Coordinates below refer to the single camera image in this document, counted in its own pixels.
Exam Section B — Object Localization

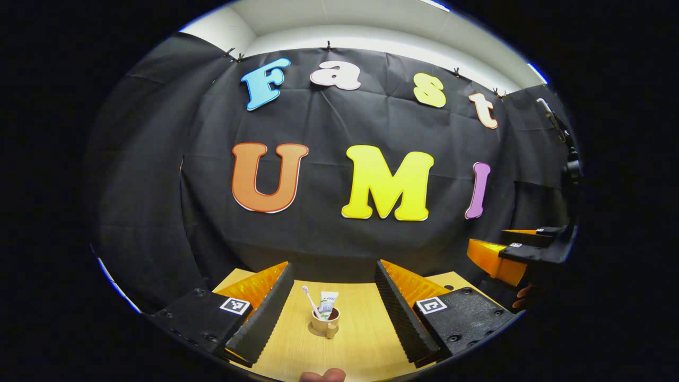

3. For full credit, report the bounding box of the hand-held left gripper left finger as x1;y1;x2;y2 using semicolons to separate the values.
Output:
146;261;295;368

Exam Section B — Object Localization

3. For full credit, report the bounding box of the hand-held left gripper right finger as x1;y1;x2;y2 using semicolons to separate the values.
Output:
374;260;516;368

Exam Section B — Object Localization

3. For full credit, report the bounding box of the pink toothbrush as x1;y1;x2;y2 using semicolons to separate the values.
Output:
301;285;322;319

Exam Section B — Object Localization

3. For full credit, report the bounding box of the beige cup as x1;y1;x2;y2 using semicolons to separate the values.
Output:
310;306;341;339

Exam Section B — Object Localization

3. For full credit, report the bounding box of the white toothpaste tube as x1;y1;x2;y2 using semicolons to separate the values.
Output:
319;291;340;320

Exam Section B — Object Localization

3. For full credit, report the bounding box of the wooden desktop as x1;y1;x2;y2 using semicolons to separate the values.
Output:
212;268;504;382

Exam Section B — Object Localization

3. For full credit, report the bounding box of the row of black cloth clips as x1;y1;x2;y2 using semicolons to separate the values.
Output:
223;40;510;100

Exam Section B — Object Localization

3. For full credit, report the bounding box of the black cable with silver plug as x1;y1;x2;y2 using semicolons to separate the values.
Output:
536;97;583;223

